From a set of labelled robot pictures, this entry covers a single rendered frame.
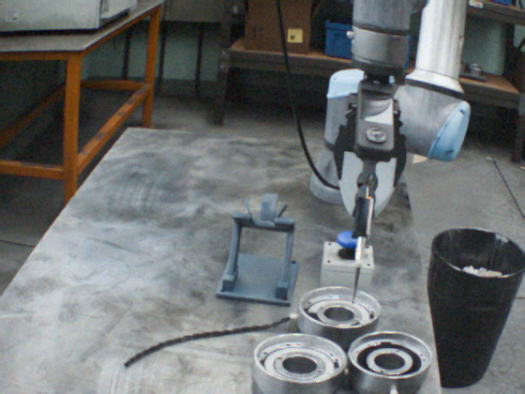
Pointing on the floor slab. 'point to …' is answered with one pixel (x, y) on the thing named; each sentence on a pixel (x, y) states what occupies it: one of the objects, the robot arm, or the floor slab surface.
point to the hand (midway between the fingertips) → (364, 210)
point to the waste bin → (471, 299)
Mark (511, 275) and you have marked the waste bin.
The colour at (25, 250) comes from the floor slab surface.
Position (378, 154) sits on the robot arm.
